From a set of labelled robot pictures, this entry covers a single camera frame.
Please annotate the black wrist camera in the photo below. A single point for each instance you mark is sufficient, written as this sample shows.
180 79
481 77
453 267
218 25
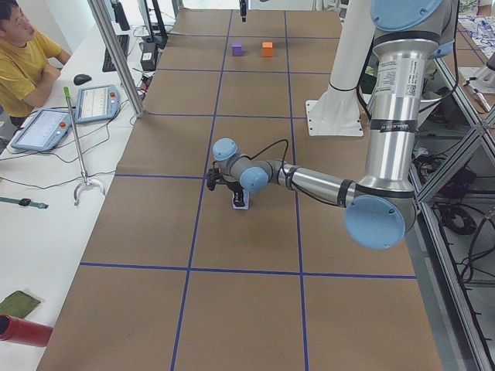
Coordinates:
214 178

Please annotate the man in yellow shirt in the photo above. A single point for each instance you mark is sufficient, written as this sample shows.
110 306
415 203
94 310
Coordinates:
27 77

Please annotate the orange foam block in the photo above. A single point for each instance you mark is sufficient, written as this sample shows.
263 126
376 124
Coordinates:
267 49

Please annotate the black power adapter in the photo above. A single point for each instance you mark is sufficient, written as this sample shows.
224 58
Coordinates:
149 55

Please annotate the green strap smartwatch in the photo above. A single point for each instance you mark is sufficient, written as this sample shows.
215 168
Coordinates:
25 202

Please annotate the aluminium frame post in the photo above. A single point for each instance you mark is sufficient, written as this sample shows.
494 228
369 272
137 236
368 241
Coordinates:
110 39

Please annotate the red cylindrical bottle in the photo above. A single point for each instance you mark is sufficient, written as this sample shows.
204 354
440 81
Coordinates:
21 331

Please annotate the light blue foam block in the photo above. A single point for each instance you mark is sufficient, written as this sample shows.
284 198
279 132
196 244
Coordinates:
246 199

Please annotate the blue teach pendant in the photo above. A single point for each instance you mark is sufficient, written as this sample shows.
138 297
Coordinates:
44 131
97 104

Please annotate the far blue teach pendant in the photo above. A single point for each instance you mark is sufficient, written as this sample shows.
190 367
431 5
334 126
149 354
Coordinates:
97 104

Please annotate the green wallet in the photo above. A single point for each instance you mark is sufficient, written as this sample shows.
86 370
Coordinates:
18 304

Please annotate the black monitor stand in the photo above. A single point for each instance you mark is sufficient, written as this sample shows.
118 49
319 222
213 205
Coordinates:
158 36

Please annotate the aluminium side frame rack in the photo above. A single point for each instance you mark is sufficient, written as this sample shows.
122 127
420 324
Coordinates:
453 173

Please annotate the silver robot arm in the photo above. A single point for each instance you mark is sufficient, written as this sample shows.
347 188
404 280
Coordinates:
379 211

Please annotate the purple foam block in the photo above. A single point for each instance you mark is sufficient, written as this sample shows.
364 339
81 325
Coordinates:
237 48

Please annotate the black computer mouse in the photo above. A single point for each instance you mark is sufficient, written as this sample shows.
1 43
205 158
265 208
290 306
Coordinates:
81 79

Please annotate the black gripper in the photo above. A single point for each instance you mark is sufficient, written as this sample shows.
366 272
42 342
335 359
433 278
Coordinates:
235 189

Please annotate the near blue teach pendant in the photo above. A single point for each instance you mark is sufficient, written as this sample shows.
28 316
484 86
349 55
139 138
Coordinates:
44 131

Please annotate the metal reacher grabber tool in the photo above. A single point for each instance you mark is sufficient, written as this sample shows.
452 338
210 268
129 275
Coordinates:
87 181

